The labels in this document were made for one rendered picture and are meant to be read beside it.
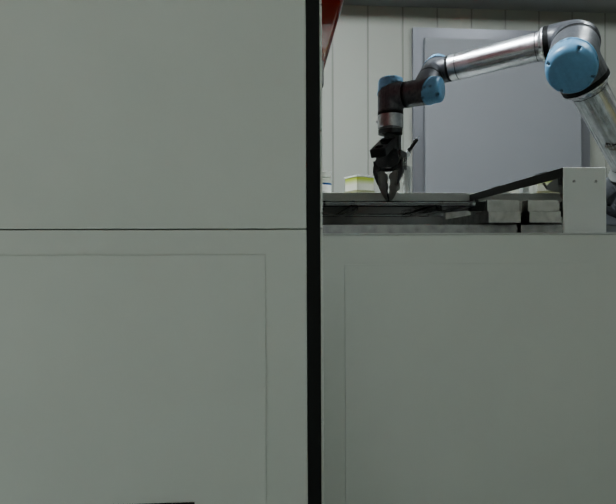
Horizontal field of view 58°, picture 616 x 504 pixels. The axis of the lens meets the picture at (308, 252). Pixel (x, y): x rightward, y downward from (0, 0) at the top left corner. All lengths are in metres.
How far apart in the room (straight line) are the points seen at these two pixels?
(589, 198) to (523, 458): 0.55
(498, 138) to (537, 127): 0.26
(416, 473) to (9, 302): 0.79
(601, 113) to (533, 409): 0.77
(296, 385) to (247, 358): 0.09
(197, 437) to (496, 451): 0.60
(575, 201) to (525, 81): 2.61
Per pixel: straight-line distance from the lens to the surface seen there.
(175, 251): 0.88
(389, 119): 1.66
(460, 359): 1.14
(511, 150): 3.73
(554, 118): 3.89
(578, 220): 1.30
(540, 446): 1.25
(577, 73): 1.52
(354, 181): 1.81
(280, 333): 0.87
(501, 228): 1.45
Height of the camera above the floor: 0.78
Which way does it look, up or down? level
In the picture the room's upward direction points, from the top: straight up
